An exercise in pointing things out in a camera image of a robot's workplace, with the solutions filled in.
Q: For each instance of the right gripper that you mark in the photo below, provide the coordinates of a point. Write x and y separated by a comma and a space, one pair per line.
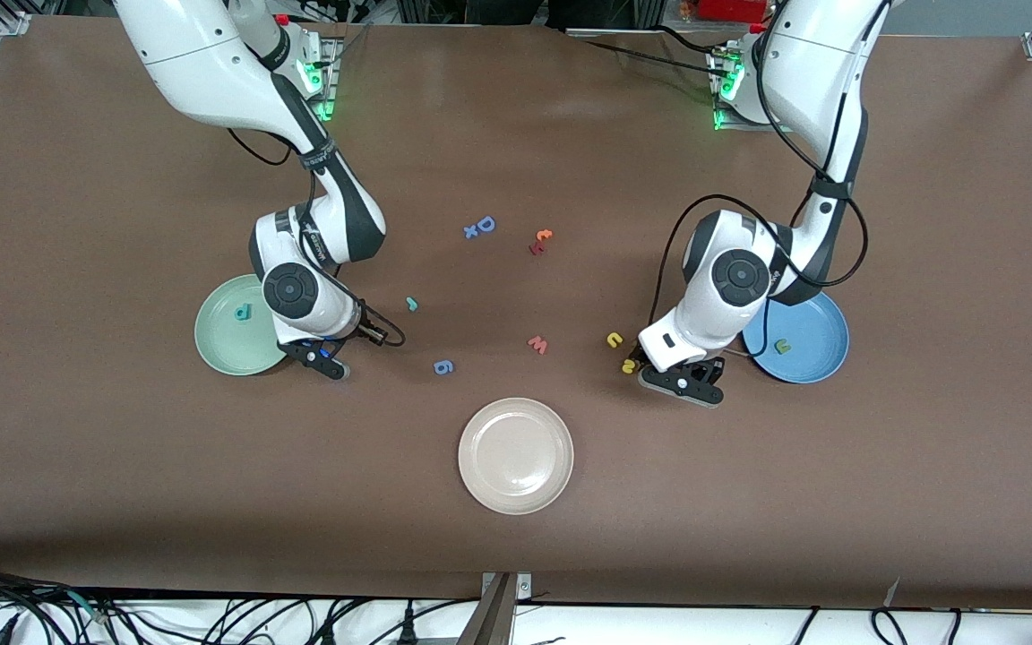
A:
360, 327

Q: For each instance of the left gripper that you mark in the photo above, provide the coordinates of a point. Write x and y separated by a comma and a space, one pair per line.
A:
638, 355

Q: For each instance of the teal foam letter d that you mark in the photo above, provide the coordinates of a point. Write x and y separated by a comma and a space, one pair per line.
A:
249, 312

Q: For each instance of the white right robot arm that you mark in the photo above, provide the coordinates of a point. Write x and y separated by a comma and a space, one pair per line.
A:
193, 63

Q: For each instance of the blue foam letter g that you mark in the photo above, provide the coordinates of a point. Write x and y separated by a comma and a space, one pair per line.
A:
438, 366

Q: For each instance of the red foam letter w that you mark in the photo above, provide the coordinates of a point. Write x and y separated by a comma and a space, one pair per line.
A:
538, 346

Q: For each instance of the green plate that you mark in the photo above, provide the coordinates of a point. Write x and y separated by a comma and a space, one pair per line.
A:
229, 340

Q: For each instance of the blue foam letter D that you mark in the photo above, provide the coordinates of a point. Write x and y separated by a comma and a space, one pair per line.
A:
480, 224

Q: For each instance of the beige plate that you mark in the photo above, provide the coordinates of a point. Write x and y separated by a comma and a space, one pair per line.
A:
516, 457

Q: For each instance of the blue plate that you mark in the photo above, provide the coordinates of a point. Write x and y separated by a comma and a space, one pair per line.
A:
807, 345

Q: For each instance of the black power plug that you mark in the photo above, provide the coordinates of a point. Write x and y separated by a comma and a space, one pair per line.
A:
407, 632

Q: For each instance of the grey tape flap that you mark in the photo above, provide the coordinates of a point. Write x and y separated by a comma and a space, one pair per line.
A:
892, 593

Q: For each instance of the red box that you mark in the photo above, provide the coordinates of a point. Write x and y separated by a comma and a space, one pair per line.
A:
735, 9

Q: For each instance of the aluminium table edge bracket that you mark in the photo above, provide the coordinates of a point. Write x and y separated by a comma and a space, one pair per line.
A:
498, 618

